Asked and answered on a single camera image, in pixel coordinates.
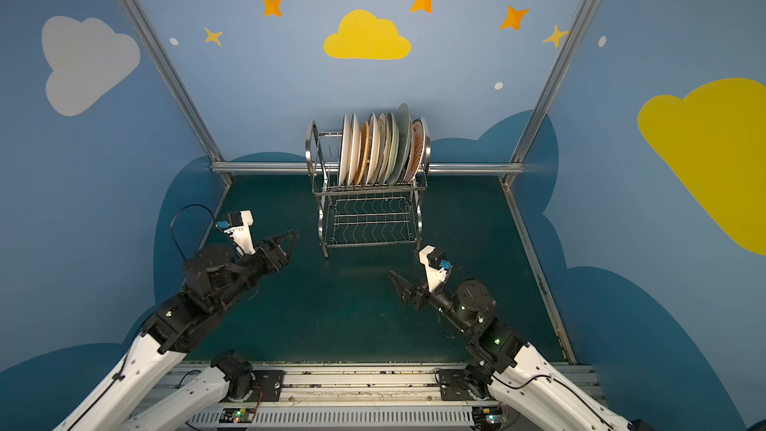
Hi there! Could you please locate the chrome wire dish rack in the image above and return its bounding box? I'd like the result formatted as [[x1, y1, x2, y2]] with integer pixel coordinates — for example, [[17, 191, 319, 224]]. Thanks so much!
[[304, 122, 430, 259]]

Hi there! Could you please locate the white plate black cloud line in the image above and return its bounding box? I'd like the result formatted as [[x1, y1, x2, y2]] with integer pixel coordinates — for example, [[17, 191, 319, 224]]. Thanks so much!
[[347, 114, 361, 186]]

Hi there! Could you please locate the white plate dark lettered rim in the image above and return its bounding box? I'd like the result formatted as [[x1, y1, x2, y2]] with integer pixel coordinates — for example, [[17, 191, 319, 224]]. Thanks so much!
[[338, 115, 352, 186]]

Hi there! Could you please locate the orange sunburst plate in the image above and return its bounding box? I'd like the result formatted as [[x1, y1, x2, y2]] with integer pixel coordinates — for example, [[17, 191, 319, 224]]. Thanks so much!
[[402, 118, 426, 184], [365, 114, 381, 185]]

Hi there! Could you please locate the yellow woven round plate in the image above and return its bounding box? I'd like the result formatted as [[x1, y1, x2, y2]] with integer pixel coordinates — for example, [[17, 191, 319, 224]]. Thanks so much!
[[353, 121, 371, 186]]

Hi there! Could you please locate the pale green flower plate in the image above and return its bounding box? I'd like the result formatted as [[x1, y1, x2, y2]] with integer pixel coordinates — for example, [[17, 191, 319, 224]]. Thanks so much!
[[381, 113, 399, 184]]

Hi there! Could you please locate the cream floral plate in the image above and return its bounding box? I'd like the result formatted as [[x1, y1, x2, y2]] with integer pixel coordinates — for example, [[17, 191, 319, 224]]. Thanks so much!
[[375, 113, 390, 185]]

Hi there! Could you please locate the large pale green plate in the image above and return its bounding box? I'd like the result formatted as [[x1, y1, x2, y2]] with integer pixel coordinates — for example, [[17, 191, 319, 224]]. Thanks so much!
[[388, 103, 412, 185]]

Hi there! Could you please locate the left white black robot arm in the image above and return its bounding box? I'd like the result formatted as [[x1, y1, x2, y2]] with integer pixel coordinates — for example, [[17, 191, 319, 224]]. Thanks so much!
[[57, 229, 298, 430]]

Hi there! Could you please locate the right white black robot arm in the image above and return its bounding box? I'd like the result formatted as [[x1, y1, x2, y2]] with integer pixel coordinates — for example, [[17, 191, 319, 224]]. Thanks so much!
[[389, 271, 651, 430]]

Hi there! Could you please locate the right circuit board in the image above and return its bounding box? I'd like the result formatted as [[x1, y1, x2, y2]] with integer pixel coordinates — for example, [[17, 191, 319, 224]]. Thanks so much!
[[472, 406, 506, 430]]

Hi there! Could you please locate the circuit board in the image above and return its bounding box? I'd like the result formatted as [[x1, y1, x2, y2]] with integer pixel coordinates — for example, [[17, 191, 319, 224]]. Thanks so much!
[[219, 408, 257, 425], [472, 406, 506, 430]]

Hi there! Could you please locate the left circuit board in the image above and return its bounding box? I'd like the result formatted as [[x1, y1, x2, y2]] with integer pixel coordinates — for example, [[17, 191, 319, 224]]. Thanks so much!
[[219, 408, 257, 425]]

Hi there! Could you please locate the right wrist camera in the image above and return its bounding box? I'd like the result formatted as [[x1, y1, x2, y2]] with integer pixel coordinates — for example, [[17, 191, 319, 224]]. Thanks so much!
[[419, 245, 452, 293]]

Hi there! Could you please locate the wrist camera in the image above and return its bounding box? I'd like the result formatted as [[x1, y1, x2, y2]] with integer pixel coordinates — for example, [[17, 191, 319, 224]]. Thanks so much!
[[215, 211, 255, 257], [419, 245, 452, 293]]

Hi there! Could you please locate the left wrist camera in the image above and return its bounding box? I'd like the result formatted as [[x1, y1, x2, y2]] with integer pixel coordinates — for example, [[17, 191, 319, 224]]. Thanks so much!
[[215, 211, 255, 257]]

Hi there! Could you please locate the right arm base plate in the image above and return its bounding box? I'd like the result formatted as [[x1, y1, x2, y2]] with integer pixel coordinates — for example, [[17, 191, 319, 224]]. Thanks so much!
[[435, 365, 498, 401]]

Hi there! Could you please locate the rear aluminium frame bar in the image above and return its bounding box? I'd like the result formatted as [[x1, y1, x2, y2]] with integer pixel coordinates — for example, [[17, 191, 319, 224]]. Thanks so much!
[[211, 162, 525, 176]]

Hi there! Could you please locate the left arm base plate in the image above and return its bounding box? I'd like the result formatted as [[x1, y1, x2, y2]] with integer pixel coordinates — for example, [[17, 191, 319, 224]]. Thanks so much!
[[227, 370, 285, 402]]

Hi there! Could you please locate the aluminium rail front frame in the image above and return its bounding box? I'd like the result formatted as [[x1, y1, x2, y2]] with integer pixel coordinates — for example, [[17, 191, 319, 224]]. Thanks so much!
[[95, 362, 618, 431]]

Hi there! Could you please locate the left aluminium frame post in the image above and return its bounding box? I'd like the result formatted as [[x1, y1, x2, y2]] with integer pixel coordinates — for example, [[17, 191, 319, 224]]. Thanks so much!
[[117, 0, 225, 165]]

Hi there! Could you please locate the aluminium frame post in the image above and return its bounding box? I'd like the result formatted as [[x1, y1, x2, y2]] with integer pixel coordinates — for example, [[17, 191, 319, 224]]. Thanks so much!
[[117, 0, 225, 165], [502, 0, 602, 191]]

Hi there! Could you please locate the right aluminium frame post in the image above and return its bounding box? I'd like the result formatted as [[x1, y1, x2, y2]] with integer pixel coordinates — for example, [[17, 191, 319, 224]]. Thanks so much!
[[502, 0, 602, 191]]

